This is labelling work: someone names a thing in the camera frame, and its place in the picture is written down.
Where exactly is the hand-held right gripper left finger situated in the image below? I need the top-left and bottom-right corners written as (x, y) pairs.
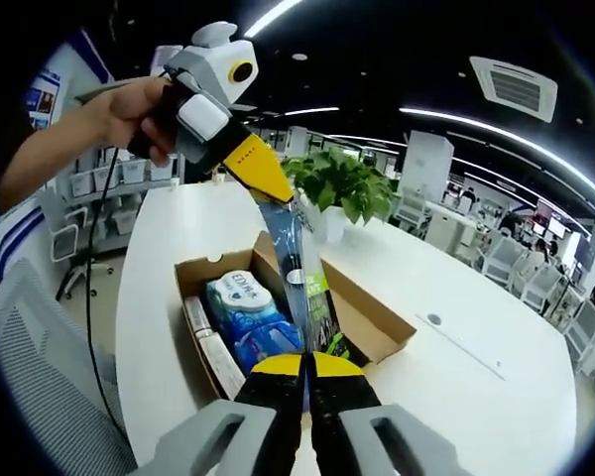
top-left (138, 351), bottom-right (306, 476)

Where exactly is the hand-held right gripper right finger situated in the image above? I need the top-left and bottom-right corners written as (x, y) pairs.
top-left (307, 350), bottom-right (470, 476)

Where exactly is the blue soft pack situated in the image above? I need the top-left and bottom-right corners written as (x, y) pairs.
top-left (230, 309), bottom-right (306, 378)

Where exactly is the brown cardboard shoe box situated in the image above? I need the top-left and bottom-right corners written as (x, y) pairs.
top-left (173, 230), bottom-right (418, 404)

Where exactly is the long clear-packaged item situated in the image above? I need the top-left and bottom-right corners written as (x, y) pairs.
top-left (256, 190), bottom-right (363, 364)

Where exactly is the person's left hand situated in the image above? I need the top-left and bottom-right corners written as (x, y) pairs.
top-left (76, 76), bottom-right (179, 169)

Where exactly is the green potted plant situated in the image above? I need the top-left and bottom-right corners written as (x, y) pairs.
top-left (280, 148), bottom-right (401, 244)

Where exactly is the metal storage shelf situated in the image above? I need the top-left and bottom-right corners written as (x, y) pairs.
top-left (68, 143), bottom-right (185, 235)

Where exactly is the white table socket strip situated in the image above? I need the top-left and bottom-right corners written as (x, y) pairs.
top-left (415, 310), bottom-right (508, 383)

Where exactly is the row of white office chairs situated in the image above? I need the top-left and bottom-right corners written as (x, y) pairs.
top-left (391, 187), bottom-right (595, 381)

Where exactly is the grey mesh office chair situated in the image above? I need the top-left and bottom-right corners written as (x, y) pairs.
top-left (0, 257), bottom-right (140, 476)

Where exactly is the curved ceiling light strip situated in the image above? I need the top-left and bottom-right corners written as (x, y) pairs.
top-left (399, 106), bottom-right (595, 199)

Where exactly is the ceiling air conditioner vent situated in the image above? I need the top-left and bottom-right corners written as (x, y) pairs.
top-left (468, 56), bottom-right (559, 124)

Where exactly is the wall poster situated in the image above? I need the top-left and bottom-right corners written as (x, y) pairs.
top-left (24, 73), bottom-right (63, 133)

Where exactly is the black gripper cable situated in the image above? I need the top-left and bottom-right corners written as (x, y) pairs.
top-left (85, 143), bottom-right (130, 437)

